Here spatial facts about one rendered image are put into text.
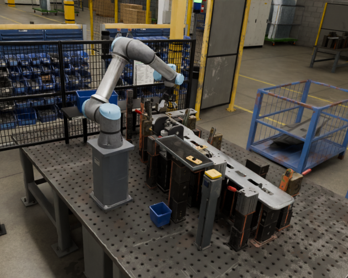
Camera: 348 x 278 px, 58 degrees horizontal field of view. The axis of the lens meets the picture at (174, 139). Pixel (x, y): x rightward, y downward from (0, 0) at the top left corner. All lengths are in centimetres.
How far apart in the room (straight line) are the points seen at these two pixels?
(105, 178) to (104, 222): 25
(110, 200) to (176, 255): 54
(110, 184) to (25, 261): 114
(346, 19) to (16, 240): 1330
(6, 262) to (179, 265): 154
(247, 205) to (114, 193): 81
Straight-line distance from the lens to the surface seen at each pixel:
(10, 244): 299
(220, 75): 556
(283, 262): 187
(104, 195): 198
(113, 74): 192
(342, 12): 1439
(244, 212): 167
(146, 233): 186
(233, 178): 184
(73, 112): 259
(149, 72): 292
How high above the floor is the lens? 194
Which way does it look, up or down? 25 degrees down
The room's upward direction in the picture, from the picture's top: 5 degrees clockwise
